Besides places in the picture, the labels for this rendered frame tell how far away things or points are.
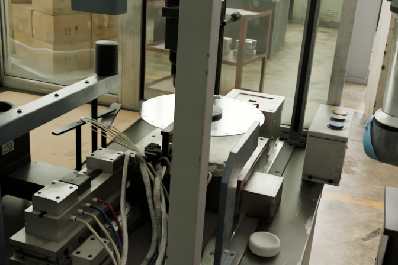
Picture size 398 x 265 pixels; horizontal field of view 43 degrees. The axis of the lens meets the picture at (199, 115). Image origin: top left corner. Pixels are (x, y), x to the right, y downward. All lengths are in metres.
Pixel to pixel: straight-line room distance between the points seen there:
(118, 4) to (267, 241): 0.60
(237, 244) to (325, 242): 1.54
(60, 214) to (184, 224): 0.42
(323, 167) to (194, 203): 0.86
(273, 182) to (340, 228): 1.55
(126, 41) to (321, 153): 0.83
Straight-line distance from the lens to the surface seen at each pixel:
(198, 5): 0.56
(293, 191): 1.40
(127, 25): 1.85
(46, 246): 1.03
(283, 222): 1.25
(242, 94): 1.69
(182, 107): 0.59
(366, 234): 2.79
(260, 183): 1.26
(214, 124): 1.24
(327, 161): 1.45
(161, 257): 0.94
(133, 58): 1.87
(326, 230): 2.74
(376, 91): 4.32
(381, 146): 1.36
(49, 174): 1.25
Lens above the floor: 1.38
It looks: 19 degrees down
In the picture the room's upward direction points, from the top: 4 degrees clockwise
